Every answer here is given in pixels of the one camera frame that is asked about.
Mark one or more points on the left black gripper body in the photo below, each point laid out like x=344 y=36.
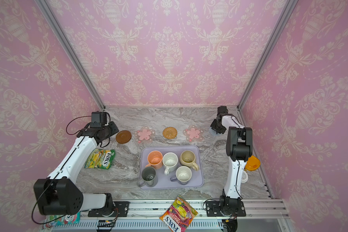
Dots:
x=110 y=129

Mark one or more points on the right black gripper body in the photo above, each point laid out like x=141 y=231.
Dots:
x=218 y=127

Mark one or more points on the brown wooden round coaster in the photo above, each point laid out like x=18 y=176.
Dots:
x=123 y=137

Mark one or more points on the pink flower coaster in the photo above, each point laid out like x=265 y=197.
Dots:
x=144 y=135
x=193 y=134

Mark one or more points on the beige yellow mug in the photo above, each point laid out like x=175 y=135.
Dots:
x=188 y=158

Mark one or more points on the woven rattan round coaster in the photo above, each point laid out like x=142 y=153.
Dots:
x=169 y=133

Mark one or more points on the light blue knitted coaster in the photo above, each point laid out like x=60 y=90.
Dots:
x=214 y=132

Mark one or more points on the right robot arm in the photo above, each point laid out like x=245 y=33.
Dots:
x=239 y=148

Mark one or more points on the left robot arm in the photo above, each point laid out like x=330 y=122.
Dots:
x=58 y=195

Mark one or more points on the yellow green Fox's candy bag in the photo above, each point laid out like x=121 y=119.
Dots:
x=100 y=159

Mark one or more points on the orange lidded jar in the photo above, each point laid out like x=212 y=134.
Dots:
x=253 y=163

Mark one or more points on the white speckled mug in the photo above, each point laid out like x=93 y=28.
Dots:
x=170 y=161

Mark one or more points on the white lidded cup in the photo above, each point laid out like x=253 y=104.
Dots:
x=244 y=178

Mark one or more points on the lavender mug white inside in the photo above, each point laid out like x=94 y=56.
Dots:
x=183 y=175

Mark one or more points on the peach pink mug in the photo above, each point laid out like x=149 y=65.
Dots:
x=155 y=160

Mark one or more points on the lavender plastic tray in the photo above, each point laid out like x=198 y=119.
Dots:
x=164 y=182

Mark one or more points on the grey green mug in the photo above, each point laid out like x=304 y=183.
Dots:
x=148 y=177

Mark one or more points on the red Fox's candy bag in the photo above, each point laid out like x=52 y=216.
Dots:
x=179 y=215

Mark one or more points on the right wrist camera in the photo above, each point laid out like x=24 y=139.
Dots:
x=222 y=110

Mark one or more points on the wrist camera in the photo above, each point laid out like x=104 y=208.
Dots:
x=98 y=119
x=222 y=110

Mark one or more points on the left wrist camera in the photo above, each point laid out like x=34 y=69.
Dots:
x=98 y=119

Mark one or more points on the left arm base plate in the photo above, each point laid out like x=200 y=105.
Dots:
x=116 y=209

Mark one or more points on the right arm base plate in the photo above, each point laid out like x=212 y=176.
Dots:
x=213 y=210

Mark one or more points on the aluminium front rail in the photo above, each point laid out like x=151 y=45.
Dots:
x=262 y=215

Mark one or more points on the left aluminium corner post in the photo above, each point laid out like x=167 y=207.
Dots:
x=70 y=51

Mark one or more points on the aluminium corner post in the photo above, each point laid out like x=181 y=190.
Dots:
x=70 y=51
x=275 y=34

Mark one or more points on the right aluminium corner post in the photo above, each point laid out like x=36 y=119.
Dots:
x=275 y=34

